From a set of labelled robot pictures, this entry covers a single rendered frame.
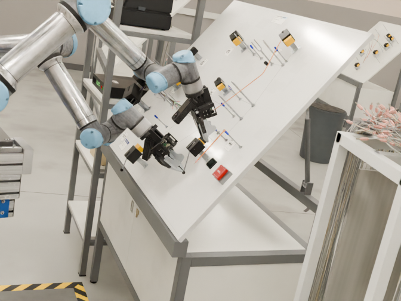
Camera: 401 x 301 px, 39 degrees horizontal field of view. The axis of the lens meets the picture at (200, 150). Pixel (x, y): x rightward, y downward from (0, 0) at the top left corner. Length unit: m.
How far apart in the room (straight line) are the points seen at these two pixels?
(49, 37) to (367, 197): 1.05
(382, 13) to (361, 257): 9.43
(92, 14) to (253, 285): 1.20
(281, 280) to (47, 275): 1.58
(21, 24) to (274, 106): 7.66
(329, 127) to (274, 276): 4.40
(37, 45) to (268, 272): 1.22
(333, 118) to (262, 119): 4.43
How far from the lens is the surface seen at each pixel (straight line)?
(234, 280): 2.26
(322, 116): 6.57
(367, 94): 7.85
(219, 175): 2.06
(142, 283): 2.54
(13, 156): 2.01
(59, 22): 1.83
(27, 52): 1.81
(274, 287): 2.37
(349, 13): 10.73
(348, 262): 1.78
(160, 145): 2.15
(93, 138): 2.07
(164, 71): 2.04
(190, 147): 2.20
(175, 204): 2.21
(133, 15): 3.13
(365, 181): 1.68
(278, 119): 2.12
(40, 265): 3.57
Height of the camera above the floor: 1.76
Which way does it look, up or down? 16 degrees down
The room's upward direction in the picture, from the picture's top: 11 degrees clockwise
